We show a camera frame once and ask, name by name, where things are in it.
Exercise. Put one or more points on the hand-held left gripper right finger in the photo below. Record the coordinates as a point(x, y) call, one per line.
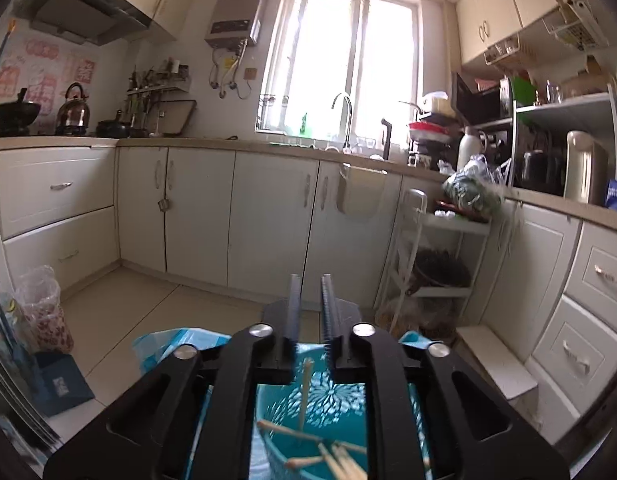
point(328, 320)

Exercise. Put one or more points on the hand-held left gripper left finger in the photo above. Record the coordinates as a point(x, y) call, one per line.
point(293, 320)

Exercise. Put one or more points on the wooden chopstick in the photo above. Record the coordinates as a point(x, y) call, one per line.
point(303, 461)
point(305, 395)
point(308, 438)

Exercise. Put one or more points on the teal perforated utensil holder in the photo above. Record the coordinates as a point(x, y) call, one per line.
point(276, 400)

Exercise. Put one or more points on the white base cabinets with doors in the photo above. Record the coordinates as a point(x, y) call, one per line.
point(268, 220)

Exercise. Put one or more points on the dark basin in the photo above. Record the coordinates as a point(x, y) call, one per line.
point(441, 267)

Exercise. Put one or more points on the white hanging door bin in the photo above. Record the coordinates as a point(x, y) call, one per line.
point(361, 195)

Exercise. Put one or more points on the blue checkered plastic table cover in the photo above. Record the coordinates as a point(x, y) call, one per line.
point(158, 347)

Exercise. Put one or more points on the white storage trolley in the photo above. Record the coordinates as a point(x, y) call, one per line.
point(416, 210)

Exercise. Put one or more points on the white flat board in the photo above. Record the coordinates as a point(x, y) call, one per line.
point(498, 360)

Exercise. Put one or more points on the patterned mug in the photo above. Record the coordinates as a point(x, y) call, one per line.
point(422, 161)

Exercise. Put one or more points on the chrome sink faucet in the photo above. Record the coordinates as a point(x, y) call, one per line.
point(348, 130)

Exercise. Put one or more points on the plastic bag of green vegetables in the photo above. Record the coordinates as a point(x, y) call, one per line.
point(471, 192)

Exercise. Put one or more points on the green bottle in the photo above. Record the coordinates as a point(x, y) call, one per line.
point(304, 127)

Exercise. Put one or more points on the stacked red and white bowls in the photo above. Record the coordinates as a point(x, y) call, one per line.
point(428, 130)

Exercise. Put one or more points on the white thermos flask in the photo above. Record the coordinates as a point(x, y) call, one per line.
point(468, 152)

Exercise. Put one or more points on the white panelled drawer cabinet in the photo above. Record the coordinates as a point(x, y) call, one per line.
point(538, 260)

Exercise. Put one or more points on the white dark-rimmed tray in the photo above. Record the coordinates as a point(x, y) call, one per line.
point(173, 117)

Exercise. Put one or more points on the dark blue dustpan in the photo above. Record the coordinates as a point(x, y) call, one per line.
point(63, 385)

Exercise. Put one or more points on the white lidded container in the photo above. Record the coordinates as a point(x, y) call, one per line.
point(436, 105)

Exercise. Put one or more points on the trash bin with plastic bag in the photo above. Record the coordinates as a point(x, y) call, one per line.
point(43, 320)

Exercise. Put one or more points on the white drawer cabinet under stove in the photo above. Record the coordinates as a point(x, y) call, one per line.
point(53, 240)

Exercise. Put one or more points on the black pot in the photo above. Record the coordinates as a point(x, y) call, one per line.
point(538, 170)

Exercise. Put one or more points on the white framed window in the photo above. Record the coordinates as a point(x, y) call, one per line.
point(338, 60)

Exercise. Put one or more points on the black frying pan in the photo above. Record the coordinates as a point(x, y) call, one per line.
point(113, 129)

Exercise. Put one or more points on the black microwave oven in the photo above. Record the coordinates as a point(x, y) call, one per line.
point(481, 105)

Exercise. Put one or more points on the cream electric water pot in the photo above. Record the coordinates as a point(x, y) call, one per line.
point(585, 170)

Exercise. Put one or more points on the steel kettle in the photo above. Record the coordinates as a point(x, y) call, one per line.
point(73, 115)

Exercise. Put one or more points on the green board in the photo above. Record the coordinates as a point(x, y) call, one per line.
point(524, 91)

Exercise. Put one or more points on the metal kitchen shelf rack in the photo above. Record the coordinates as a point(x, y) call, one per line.
point(563, 107)

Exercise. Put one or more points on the black wok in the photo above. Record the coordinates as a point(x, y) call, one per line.
point(16, 115)

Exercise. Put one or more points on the grey range hood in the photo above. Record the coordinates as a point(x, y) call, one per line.
point(78, 10)

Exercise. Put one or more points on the wall utensil rack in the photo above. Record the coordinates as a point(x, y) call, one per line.
point(158, 87)

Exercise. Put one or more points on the grey sliding door frame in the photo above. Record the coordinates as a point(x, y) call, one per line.
point(8, 400)

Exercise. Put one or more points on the silver wall water heater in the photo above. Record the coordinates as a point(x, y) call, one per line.
point(236, 15)

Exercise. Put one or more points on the pink wall stickers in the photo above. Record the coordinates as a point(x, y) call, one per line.
point(43, 85)

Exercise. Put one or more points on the cream wall cabinets beside shelf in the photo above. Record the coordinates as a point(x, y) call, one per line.
point(493, 15)

